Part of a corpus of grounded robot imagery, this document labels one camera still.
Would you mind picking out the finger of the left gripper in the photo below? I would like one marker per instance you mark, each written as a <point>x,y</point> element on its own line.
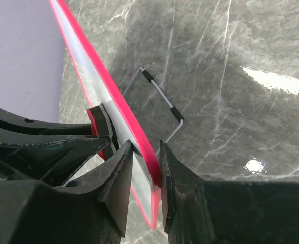
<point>19,124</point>
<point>53,159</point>

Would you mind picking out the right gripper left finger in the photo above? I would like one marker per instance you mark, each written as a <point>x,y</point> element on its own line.
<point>90,209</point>

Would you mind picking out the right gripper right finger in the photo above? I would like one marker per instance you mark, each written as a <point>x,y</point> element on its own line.
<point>199,211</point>

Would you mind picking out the pink framed whiteboard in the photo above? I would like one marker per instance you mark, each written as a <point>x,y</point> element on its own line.
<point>99,88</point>

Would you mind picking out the wire whiteboard stand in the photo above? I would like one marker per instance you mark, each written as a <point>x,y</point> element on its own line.
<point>176,113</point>

